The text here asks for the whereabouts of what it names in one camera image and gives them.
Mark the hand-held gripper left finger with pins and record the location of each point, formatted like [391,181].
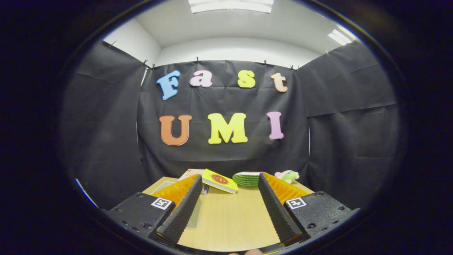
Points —
[182,212]

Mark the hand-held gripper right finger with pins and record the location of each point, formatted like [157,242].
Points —
[276,212]

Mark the beige fabric storage box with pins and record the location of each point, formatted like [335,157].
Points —
[195,216]

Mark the blue cover book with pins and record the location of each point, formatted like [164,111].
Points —
[204,189]

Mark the pink and green plush toy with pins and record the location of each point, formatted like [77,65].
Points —
[288,176]

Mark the beige paperback book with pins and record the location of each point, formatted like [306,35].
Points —
[189,174]

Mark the watermelon slice plush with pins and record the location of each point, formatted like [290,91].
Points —
[246,180]

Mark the yellow book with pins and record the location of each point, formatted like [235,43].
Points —
[219,180]

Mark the small ceiling light panel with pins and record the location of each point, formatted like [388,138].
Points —
[339,36]

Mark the large ceiling light panel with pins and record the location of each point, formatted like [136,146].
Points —
[230,6]

